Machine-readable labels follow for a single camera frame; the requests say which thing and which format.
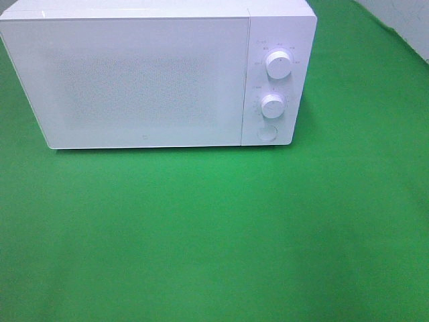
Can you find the white upper power knob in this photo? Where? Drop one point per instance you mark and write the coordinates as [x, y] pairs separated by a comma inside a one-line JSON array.
[[278, 63]]

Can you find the white timer knob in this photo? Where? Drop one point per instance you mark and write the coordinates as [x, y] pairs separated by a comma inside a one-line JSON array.
[[273, 106]]

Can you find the green tablecloth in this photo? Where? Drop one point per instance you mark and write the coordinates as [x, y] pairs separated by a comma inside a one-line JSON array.
[[333, 227]]

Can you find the white microwave oven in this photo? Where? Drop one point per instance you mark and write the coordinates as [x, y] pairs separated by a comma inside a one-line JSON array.
[[290, 25]]

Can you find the white microwave door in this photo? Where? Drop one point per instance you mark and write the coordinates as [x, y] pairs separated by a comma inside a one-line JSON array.
[[124, 83]]

